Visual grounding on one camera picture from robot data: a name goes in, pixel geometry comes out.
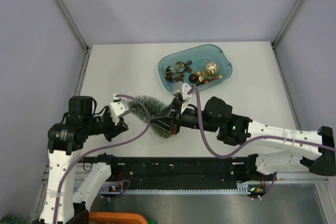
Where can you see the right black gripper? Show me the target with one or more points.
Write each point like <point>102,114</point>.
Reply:
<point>168,123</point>

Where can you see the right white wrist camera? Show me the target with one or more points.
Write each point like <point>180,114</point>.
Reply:
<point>181,91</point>

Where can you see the spare green tree corner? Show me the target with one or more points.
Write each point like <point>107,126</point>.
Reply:
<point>15,218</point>

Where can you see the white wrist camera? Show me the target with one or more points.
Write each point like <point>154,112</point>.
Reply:
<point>118,109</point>
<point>181,91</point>

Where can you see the small green christmas tree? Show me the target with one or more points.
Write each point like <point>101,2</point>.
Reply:
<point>154,106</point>

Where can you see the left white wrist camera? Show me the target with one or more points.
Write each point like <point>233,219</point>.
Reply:
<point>118,109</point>

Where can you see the orange plastic bin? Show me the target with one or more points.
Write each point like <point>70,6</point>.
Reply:
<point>116,217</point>

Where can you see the white cable duct strip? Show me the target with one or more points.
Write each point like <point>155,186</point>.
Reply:
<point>242,189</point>

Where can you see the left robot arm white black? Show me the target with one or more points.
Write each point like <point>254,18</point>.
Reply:
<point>63,203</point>

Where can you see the teal plastic tray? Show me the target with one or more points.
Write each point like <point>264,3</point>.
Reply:
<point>199,56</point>

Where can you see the aluminium frame post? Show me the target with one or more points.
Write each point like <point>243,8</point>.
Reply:
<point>71,24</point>
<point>303,11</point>

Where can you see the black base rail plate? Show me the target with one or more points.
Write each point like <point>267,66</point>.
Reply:
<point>172,170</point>

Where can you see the large gold ball ornament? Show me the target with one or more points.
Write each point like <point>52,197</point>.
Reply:
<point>211,68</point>

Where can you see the left aluminium frame post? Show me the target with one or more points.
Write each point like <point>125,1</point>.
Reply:
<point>71,24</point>

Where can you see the right aluminium frame post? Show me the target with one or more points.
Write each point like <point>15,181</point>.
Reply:
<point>303,11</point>

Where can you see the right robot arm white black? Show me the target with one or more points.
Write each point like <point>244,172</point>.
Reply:
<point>313,151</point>

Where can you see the dark red ball ornament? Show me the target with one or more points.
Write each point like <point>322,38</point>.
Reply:
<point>193,78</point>

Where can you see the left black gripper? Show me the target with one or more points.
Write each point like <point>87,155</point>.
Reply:
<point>115,129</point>

